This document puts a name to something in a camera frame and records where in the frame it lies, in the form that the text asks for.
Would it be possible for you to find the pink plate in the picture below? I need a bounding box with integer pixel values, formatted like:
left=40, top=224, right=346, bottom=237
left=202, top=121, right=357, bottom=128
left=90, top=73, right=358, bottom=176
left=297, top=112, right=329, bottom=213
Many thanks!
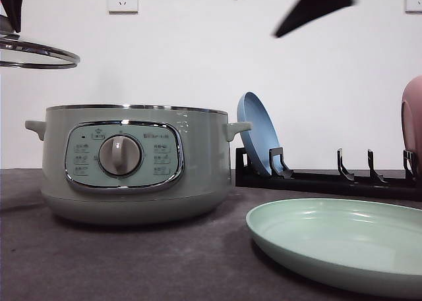
left=401, top=75, right=422, bottom=175

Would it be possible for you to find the green electric steamer pot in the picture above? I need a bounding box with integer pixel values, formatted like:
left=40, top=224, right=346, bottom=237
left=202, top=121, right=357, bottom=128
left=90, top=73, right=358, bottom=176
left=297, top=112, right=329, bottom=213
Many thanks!
left=25, top=104, right=252, bottom=225

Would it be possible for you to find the black dish rack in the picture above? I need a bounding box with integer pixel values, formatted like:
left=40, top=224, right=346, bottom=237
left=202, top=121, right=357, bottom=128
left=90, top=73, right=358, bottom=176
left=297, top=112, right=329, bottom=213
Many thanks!
left=235, top=148, right=422, bottom=200

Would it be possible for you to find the blue plate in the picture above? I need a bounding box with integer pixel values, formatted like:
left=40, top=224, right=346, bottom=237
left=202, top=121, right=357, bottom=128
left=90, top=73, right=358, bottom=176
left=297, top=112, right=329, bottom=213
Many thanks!
left=237, top=92, right=283, bottom=175

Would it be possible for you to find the green plate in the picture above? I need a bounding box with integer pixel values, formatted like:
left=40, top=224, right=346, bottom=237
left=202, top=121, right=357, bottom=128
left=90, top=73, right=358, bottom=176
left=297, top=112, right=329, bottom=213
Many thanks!
left=246, top=198, right=422, bottom=298

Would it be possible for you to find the glass steamer lid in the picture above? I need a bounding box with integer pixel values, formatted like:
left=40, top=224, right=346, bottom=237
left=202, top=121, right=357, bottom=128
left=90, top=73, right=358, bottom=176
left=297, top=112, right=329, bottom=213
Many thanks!
left=0, top=38, right=81, bottom=69

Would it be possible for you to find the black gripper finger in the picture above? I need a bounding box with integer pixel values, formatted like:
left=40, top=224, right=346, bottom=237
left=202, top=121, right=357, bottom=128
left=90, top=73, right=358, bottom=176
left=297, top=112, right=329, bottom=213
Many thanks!
left=1, top=0, right=22, bottom=33
left=275, top=0, right=355, bottom=37

